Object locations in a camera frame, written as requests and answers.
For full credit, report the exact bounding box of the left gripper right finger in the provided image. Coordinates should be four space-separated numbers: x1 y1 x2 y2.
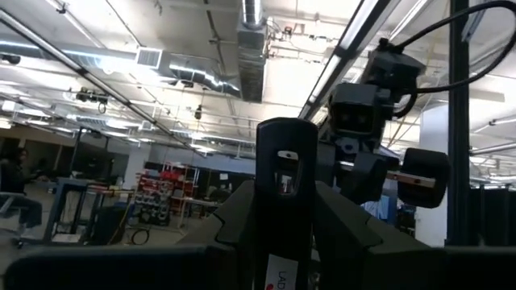
314 180 516 290

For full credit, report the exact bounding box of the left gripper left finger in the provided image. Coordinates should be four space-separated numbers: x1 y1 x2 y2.
3 179 259 290

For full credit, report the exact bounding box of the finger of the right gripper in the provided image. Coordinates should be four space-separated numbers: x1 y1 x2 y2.
350 152 390 205
397 147 452 209

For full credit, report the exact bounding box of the blue workbench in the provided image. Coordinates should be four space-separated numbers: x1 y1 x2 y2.
43 176 108 242

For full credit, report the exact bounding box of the shelf with red bins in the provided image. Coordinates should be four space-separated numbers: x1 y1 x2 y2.
135 163 198 226

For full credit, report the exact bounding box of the long ceiling light fixture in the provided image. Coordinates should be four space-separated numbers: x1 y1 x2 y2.
300 0 390 122

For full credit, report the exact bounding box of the person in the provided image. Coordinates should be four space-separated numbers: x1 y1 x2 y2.
0 147 44 242

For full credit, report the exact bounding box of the ceiling air vent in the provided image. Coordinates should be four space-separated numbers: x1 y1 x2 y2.
135 47 164 68

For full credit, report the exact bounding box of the black aluminium frame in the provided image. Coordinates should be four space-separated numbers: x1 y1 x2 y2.
447 0 472 247

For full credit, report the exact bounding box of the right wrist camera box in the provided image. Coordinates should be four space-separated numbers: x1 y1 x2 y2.
328 82 394 136

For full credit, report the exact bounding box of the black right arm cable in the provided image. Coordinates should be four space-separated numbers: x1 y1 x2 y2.
393 0 516 96

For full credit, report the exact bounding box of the rectangular ventilation duct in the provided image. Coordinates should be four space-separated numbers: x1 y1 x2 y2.
235 0 269 104

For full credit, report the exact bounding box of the round silver duct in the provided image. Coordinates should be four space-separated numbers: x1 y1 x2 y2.
160 60 243 97

